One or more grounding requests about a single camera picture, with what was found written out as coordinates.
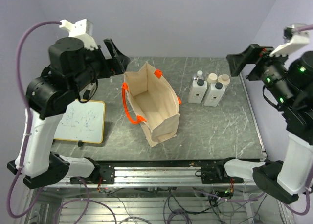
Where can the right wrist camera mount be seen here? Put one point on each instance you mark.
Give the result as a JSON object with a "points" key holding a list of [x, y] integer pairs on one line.
{"points": [[296, 36]]}

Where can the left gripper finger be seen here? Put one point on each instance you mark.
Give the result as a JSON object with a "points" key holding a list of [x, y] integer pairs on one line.
{"points": [[121, 61], [109, 50]]}

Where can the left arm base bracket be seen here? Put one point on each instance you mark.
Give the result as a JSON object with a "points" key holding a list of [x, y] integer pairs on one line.
{"points": [[103, 175]]}

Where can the white bottle grey cap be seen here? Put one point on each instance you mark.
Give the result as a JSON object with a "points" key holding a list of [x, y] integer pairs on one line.
{"points": [[214, 94], [197, 91]]}

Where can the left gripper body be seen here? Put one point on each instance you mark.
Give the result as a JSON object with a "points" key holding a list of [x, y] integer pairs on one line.
{"points": [[104, 68]]}

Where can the aluminium mounting rail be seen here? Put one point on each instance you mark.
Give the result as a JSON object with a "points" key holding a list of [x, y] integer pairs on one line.
{"points": [[158, 176]]}

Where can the beige bottle wooden cap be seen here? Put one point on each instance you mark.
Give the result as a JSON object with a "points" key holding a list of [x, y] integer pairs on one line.
{"points": [[212, 78], [224, 79]]}

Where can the whiteboard eraser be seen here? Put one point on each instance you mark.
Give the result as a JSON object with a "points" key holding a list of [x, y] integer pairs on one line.
{"points": [[89, 91]]}

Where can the beige canvas tote bag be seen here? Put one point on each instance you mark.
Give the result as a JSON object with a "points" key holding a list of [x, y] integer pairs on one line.
{"points": [[151, 102]]}

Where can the small whiteboard yellow frame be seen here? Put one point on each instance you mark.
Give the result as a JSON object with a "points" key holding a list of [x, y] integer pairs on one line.
{"points": [[82, 122]]}

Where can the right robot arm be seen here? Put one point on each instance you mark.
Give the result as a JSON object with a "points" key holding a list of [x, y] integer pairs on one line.
{"points": [[292, 88]]}

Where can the clear bottle white cap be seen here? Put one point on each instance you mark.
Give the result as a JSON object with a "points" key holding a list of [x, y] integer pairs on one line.
{"points": [[198, 75]]}

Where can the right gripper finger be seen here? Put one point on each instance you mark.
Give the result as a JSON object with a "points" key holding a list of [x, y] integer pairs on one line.
{"points": [[238, 61], [254, 52]]}

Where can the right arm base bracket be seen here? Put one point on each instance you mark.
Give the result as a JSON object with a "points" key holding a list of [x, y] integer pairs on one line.
{"points": [[214, 172]]}

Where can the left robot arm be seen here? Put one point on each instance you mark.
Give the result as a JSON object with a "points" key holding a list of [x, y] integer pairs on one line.
{"points": [[72, 67]]}

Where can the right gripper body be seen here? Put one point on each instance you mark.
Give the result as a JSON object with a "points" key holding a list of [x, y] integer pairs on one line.
{"points": [[270, 70]]}

